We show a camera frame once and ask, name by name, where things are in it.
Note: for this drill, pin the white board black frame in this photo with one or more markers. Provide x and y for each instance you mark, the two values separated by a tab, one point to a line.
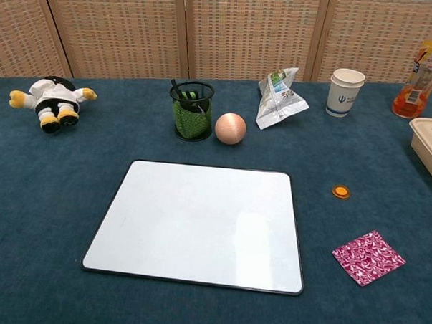
184	221

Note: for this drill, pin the black pen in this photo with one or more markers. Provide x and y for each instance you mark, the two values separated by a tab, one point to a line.
175	86

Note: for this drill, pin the paper cup with blue logo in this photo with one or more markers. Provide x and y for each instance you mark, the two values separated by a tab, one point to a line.
342	101

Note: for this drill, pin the copper pink ball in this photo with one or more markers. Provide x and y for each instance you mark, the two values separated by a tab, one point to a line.
230	129

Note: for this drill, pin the small orange disc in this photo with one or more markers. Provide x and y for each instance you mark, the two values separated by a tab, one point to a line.
341	191

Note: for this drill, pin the crumpled silver snack bag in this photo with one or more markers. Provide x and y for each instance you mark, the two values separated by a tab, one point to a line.
277	105

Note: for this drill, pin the orange drink plastic bottle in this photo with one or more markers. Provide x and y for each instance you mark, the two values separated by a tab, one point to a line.
416	92

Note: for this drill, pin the black mesh pen holder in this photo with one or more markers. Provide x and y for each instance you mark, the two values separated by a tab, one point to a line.
203	132

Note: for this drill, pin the green mesh cloth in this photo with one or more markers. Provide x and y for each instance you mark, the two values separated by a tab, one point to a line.
189	123

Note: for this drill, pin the woven folding screen panel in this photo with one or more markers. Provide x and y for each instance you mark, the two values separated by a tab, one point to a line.
17	27
379	36
117	32
254	34

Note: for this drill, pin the penguin plush toy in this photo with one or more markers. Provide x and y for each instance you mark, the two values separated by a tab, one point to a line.
55	99

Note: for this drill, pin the beige lunch box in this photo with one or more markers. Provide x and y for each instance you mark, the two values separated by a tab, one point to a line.
430	146

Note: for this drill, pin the magenta patterned cloth square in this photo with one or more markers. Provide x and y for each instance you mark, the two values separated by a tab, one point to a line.
369	257

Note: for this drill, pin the blue tablecloth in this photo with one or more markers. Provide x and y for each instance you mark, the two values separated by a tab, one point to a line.
38	197

